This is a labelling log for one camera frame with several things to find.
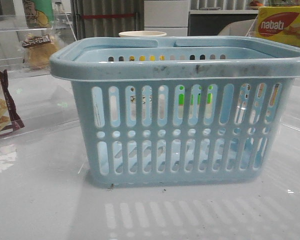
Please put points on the yellow nabati wafer box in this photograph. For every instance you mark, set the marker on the yellow nabati wafer box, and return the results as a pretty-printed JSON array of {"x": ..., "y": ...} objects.
[{"x": 280, "y": 24}]

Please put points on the bread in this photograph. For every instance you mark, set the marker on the bread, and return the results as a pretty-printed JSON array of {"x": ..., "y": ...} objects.
[{"x": 38, "y": 50}]

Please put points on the yellow popcorn paper cup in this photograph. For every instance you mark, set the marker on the yellow popcorn paper cup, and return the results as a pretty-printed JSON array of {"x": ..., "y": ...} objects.
[{"x": 142, "y": 34}]

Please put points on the green cartoon drink can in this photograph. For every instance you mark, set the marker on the green cartoon drink can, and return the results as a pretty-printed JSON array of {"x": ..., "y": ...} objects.
[{"x": 38, "y": 13}]

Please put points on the light blue plastic basket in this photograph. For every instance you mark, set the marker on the light blue plastic basket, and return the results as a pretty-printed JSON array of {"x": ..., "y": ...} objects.
[{"x": 174, "y": 110}]

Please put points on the plate of fruit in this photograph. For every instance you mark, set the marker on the plate of fruit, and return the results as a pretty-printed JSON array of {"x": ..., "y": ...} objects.
[{"x": 255, "y": 4}]

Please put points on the clear acrylic display shelf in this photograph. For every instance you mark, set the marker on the clear acrylic display shelf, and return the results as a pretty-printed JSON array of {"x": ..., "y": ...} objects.
[{"x": 16, "y": 59}]

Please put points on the white dark cabinet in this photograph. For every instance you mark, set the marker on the white dark cabinet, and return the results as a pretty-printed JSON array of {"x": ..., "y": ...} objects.
[{"x": 195, "y": 17}]

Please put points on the brown biscuit snack packet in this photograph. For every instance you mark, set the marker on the brown biscuit snack packet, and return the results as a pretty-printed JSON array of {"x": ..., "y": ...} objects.
[{"x": 10, "y": 121}]

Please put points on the grey armchair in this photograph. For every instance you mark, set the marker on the grey armchair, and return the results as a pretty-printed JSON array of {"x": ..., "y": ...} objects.
[{"x": 238, "y": 28}]

